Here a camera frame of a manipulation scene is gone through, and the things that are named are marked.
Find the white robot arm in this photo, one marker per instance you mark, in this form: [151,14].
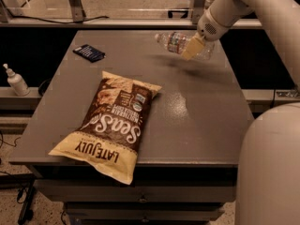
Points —
[268,180]

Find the small dark blue packet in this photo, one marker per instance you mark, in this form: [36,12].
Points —
[89,53]

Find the white pump dispenser bottle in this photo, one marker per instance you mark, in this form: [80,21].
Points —
[16,82]

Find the brown Late July chip bag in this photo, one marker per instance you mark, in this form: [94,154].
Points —
[110,134]

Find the grey drawer cabinet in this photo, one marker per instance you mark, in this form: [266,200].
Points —
[157,195]

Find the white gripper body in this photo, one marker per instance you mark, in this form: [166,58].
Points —
[207,28]

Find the black power strip on floor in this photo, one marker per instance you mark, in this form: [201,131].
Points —
[27,213]

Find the clear plastic water bottle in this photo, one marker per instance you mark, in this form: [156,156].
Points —
[174,42]

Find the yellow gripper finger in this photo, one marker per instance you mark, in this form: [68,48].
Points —
[194,45]

